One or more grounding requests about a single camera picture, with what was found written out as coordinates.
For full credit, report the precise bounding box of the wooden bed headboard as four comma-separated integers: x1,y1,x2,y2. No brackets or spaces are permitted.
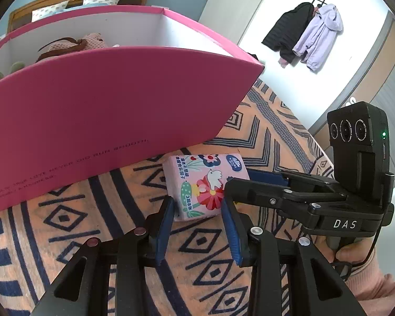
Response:
8,0,151,33

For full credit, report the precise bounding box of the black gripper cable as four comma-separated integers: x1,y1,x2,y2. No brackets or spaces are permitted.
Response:
329,172,395,275

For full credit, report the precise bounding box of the person's right hand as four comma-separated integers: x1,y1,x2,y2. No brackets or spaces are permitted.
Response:
314,235,378,267

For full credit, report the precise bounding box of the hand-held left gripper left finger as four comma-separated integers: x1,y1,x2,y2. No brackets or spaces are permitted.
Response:
29,197,176,316

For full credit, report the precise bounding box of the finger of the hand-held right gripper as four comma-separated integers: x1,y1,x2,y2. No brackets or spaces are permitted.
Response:
248,169,338,192
224,178,348,226

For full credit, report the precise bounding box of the pink cardboard box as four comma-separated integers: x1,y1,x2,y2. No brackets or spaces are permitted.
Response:
0,5,265,214

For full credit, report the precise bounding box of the person's right forearm pink sleeve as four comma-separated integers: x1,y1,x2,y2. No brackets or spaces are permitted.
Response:
344,250,395,301

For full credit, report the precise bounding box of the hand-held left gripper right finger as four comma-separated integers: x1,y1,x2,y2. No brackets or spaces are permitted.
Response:
220,199,366,316

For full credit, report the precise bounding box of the beige grey door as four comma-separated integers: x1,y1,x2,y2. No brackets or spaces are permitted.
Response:
308,10,395,185

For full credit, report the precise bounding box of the beige wardrobe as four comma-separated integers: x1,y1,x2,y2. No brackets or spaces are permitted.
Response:
199,0,279,45

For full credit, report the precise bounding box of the purple hoodie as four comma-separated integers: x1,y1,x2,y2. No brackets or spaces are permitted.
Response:
292,4,344,73

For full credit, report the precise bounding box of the pink knitted plush toy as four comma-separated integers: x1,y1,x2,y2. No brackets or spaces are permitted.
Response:
36,32,107,63

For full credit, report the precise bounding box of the white patterned pillow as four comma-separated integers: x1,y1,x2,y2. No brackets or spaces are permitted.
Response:
31,1,69,23
83,0,123,7

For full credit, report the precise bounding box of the pink floral tissue pack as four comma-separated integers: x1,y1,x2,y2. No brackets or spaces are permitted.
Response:
163,153,251,222

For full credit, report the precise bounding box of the black jacket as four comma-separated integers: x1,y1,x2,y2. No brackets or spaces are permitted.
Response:
261,2,314,68

